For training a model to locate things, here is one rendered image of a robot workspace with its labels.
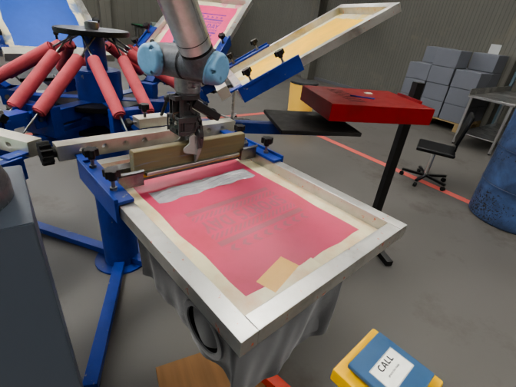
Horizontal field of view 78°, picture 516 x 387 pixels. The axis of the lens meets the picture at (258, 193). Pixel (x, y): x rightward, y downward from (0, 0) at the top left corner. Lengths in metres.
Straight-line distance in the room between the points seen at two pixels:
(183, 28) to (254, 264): 0.51
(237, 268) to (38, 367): 0.37
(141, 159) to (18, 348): 0.56
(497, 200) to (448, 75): 3.76
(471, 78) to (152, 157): 6.22
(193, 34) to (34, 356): 0.62
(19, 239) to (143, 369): 1.32
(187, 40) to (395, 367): 0.71
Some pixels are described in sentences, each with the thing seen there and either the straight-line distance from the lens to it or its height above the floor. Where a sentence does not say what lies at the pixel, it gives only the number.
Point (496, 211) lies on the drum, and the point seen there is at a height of 0.15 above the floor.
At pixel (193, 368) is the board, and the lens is 1.67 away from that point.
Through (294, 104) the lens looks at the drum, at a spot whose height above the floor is 0.36.
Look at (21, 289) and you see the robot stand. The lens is 0.51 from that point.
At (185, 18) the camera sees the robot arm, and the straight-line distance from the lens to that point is 0.72.
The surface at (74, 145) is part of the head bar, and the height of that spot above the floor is 1.04.
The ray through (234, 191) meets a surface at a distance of 1.00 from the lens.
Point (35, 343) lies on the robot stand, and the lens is 0.58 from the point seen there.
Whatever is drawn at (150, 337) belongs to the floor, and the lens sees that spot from 1.81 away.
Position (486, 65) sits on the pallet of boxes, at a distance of 7.18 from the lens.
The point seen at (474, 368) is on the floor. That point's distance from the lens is 2.14.
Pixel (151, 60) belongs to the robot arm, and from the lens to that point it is 0.85.
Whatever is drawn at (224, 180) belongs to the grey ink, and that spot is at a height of 0.96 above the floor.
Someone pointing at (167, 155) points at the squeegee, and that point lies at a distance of 1.00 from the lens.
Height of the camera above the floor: 1.43
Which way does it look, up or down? 29 degrees down
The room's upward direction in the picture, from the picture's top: 7 degrees clockwise
